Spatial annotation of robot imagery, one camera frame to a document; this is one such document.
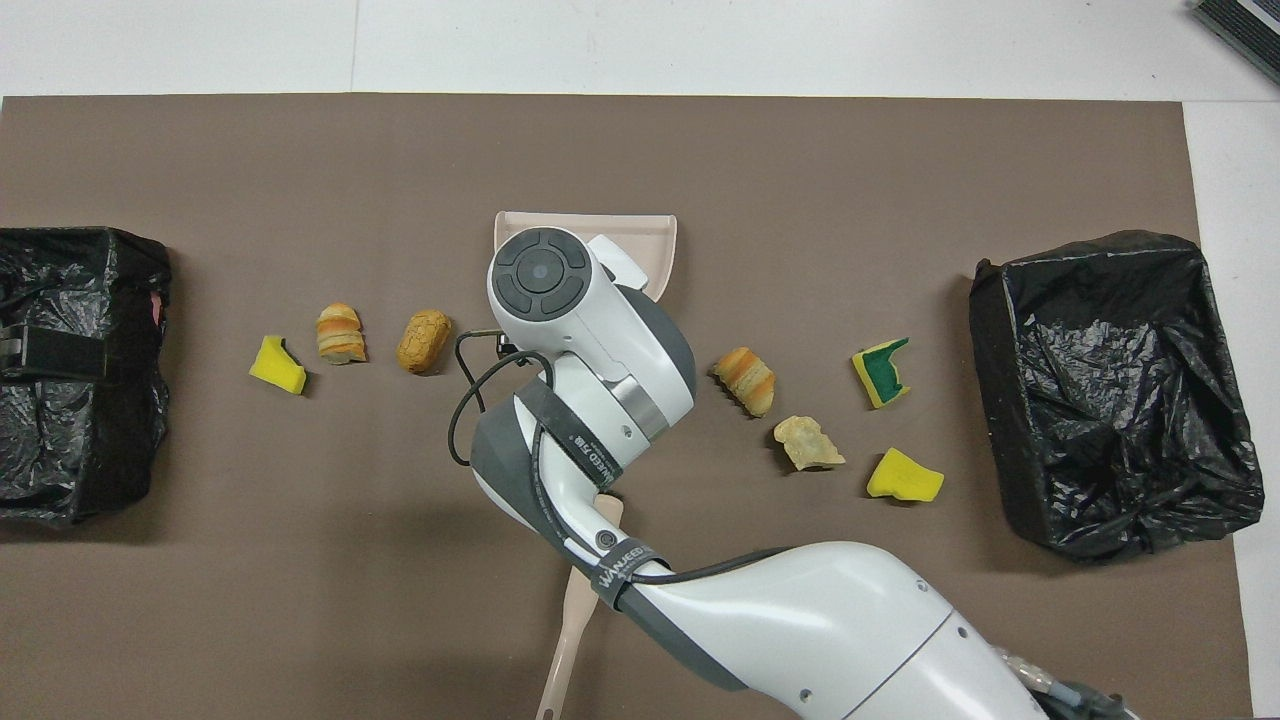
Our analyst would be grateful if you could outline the beige plastic dustpan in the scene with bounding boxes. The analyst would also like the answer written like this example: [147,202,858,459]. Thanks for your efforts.
[494,210,678,301]

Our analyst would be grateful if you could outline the black ribbed device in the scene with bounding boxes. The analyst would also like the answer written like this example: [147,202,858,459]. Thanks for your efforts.
[1190,0,1280,86]

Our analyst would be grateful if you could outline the beige brush black bristles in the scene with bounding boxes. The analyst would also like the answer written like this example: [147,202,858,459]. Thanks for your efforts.
[535,495,626,720]

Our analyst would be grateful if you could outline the black bag lined bin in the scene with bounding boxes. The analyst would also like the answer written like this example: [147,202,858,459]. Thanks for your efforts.
[968,230,1266,563]
[0,226,173,528]

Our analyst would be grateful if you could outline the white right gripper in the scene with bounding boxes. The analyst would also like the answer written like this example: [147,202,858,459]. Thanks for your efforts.
[493,235,651,359]

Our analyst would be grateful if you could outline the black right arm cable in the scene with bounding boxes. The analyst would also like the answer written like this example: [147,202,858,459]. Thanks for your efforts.
[447,328,801,591]

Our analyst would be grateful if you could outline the brown table mat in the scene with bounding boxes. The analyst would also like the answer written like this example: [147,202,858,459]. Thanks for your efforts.
[0,93,1256,720]

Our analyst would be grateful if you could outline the brown bread roll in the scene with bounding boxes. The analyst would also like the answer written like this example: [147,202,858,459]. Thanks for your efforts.
[396,309,453,375]

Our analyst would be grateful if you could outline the pale bread piece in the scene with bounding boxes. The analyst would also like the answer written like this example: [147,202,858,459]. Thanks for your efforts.
[773,414,847,472]

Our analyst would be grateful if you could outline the green yellow sponge piece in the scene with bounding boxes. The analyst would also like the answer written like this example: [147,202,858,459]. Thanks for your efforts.
[851,337,913,410]

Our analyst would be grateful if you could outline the striped croissant piece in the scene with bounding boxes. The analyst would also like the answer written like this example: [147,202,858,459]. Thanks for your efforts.
[711,346,777,418]
[316,302,368,366]

